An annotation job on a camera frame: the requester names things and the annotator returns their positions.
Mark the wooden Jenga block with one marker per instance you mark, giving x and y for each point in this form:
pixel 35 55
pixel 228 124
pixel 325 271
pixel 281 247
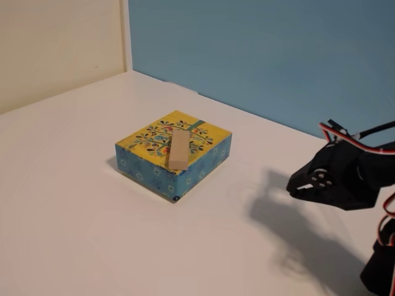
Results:
pixel 179 151

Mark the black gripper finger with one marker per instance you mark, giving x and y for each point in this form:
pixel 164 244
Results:
pixel 314 195
pixel 305 175

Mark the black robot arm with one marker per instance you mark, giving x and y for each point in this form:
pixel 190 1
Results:
pixel 381 171

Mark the yellow and blue floral box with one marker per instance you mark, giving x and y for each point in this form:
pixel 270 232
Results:
pixel 148 172

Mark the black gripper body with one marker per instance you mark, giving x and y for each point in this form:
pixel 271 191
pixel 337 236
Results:
pixel 309 174

